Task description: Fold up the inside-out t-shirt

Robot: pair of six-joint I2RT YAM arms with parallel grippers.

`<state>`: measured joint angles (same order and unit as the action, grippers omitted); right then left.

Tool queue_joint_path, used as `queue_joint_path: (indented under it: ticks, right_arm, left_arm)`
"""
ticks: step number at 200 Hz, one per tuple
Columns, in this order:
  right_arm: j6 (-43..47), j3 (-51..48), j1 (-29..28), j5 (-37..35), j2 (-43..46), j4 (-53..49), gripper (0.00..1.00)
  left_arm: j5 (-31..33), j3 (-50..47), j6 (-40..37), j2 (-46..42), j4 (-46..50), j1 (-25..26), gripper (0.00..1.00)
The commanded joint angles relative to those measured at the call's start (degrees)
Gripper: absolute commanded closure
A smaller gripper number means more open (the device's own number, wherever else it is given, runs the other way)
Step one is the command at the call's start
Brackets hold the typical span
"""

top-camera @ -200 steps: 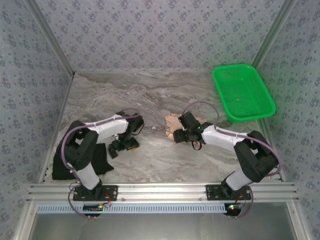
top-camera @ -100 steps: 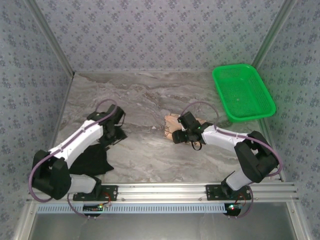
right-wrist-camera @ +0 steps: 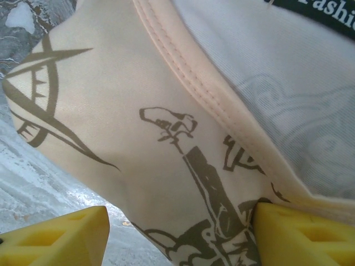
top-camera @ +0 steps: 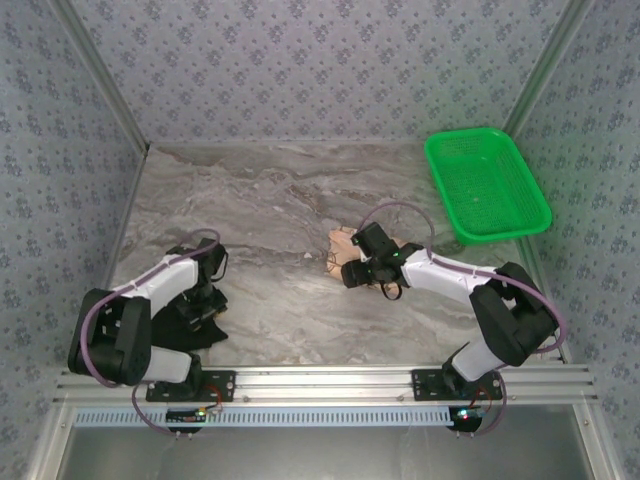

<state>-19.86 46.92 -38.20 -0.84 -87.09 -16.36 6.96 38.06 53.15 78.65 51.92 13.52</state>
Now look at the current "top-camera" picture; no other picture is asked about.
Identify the green plastic mesh basket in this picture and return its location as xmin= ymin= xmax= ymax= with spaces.
xmin=423 ymin=127 xmax=553 ymax=246

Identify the black folded cloth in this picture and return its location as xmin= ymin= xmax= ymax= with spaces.
xmin=149 ymin=294 xmax=230 ymax=354

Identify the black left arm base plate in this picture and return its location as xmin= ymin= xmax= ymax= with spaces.
xmin=145 ymin=369 xmax=237 ymax=403

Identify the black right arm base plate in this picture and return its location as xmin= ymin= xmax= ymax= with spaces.
xmin=410 ymin=368 xmax=504 ymax=403

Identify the aluminium mounting rail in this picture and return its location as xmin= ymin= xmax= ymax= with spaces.
xmin=52 ymin=364 xmax=599 ymax=406

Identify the white slotted cable duct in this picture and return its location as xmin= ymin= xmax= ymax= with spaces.
xmin=72 ymin=405 xmax=461 ymax=427

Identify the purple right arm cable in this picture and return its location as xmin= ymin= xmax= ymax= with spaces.
xmin=358 ymin=202 xmax=569 ymax=437

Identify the aluminium frame post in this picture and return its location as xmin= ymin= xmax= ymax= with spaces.
xmin=494 ymin=0 xmax=599 ymax=154
xmin=49 ymin=0 xmax=151 ymax=154

